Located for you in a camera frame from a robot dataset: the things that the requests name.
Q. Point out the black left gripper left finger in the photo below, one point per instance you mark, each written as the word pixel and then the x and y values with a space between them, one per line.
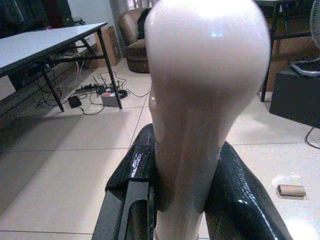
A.
pixel 136 175

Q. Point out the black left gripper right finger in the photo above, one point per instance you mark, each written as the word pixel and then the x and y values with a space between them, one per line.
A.
pixel 237 195

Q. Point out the cardboard tube roll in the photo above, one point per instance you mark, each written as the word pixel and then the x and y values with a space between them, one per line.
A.
pixel 291 190

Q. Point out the grey box with red label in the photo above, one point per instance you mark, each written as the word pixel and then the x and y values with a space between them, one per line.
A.
pixel 109 99

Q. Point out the small black adapter box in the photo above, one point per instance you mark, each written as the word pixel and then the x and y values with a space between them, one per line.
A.
pixel 74 102

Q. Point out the black power strip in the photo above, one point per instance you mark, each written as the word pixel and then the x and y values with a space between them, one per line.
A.
pixel 87 88

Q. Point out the black box speaker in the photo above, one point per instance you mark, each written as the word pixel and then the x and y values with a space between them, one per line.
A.
pixel 295 97

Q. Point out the brown upholstered armchair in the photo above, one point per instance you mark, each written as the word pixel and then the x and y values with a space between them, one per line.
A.
pixel 132 47

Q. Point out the large brown cardboard box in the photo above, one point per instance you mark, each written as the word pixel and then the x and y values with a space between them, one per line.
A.
pixel 287 57

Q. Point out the black garment on armchair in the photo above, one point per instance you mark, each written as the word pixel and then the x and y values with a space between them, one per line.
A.
pixel 143 25

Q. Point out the grey folding table black legs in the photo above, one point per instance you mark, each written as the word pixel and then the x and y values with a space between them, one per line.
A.
pixel 37 45

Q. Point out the electric standing fan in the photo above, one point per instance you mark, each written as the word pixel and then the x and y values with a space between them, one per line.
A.
pixel 311 45

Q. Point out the black frame table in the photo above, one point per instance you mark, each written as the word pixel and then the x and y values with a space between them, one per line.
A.
pixel 277 37

